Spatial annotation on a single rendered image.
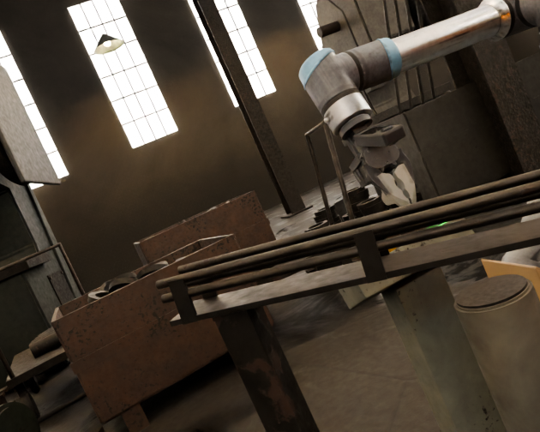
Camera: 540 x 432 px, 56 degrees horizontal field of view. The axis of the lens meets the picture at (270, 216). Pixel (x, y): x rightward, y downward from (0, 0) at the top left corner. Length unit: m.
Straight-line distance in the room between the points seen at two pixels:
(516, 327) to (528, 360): 0.05
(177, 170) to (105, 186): 1.66
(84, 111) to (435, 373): 11.73
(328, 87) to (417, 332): 0.50
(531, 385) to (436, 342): 0.18
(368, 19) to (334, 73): 5.04
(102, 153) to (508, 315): 11.64
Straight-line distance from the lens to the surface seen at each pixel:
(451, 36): 1.43
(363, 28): 6.08
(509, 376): 0.87
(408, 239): 0.57
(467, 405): 1.04
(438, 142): 3.77
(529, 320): 0.84
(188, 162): 12.22
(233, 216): 4.12
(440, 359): 0.99
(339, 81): 1.06
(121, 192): 12.08
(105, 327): 2.44
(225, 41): 8.78
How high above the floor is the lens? 0.83
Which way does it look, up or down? 5 degrees down
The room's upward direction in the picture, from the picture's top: 24 degrees counter-clockwise
